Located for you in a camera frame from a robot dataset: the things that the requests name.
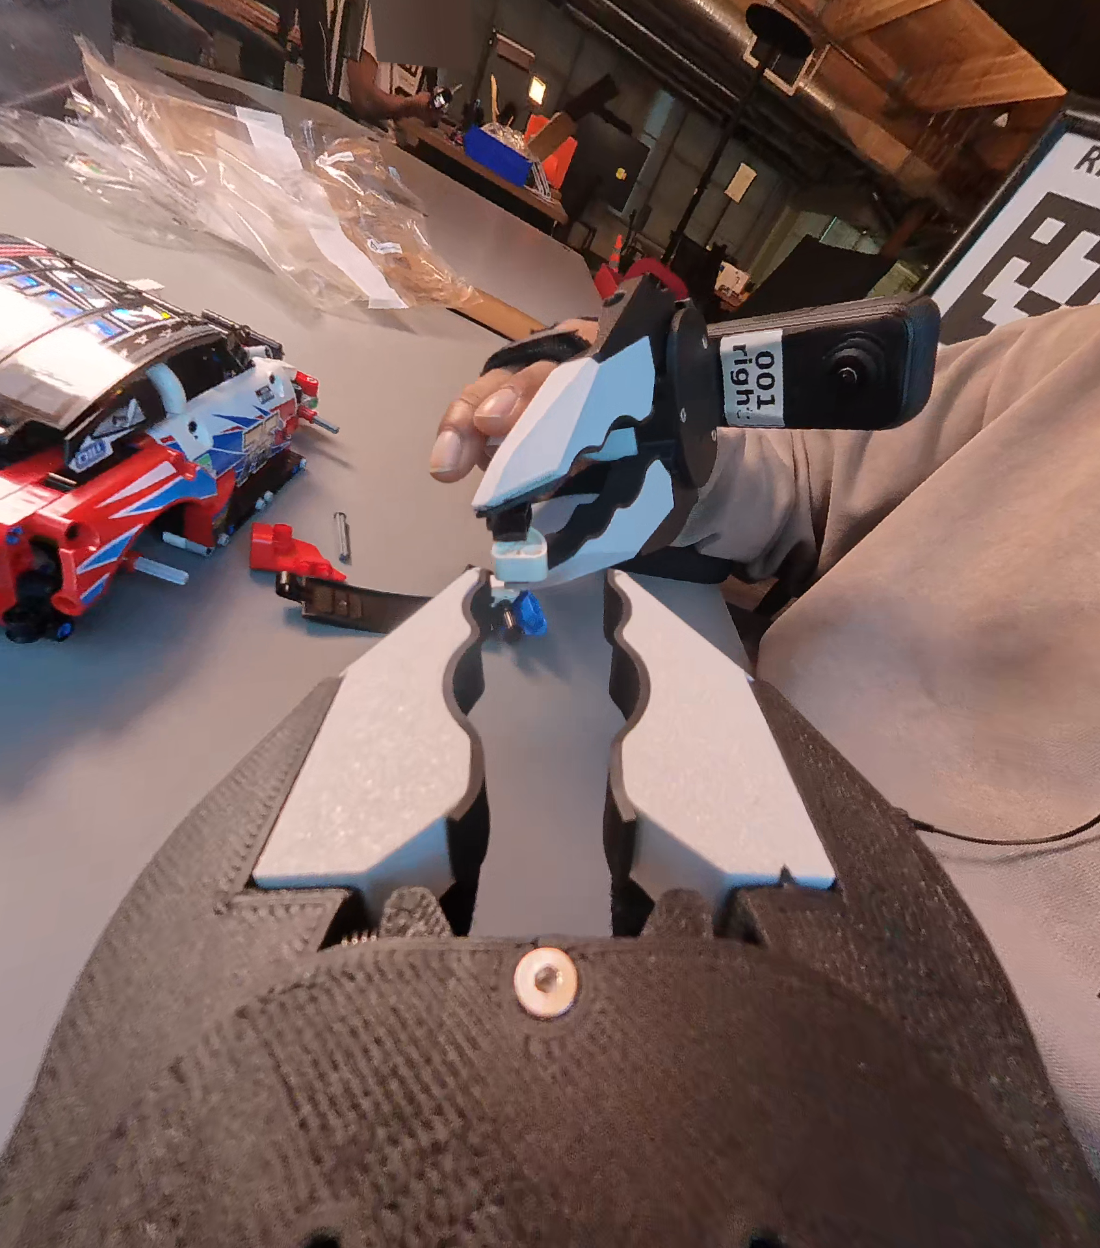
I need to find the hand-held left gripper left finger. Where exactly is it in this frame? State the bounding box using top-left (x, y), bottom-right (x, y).
top-left (252, 568), bottom-right (495, 895)

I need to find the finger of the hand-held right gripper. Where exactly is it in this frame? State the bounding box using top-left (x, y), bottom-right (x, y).
top-left (469, 343), bottom-right (655, 514)
top-left (540, 456), bottom-right (680, 589)

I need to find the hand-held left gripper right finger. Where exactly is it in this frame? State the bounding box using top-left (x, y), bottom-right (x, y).
top-left (606, 568), bottom-right (836, 895)

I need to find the small white lego connector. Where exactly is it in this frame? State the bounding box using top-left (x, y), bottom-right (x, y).
top-left (491, 516), bottom-right (551, 585)

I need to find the black lego panel blue end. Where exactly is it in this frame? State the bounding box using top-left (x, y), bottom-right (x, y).
top-left (274, 573), bottom-right (551, 642)

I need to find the red lego piece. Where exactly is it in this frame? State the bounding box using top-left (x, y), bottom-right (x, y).
top-left (250, 522), bottom-right (348, 585)

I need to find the lego race car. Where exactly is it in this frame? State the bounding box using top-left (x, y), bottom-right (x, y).
top-left (0, 234), bottom-right (342, 644)

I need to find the person's right forearm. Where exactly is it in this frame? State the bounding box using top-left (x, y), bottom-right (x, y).
top-left (671, 282), bottom-right (1100, 644)

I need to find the person's right hand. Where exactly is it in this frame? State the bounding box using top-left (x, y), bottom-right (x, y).
top-left (429, 316), bottom-right (601, 483)

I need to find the black white marker board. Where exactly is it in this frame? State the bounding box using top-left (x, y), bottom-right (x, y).
top-left (921, 106), bottom-right (1100, 347)

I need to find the clear plastic bag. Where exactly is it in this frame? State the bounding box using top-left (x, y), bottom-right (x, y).
top-left (0, 36), bottom-right (328, 260)
top-left (296, 117), bottom-right (485, 316)

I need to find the blue plastic bin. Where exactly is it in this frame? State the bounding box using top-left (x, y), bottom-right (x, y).
top-left (464, 124), bottom-right (537, 187)

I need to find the black tripod stand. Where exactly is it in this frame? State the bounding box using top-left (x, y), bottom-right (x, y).
top-left (662, 0), bottom-right (819, 274)

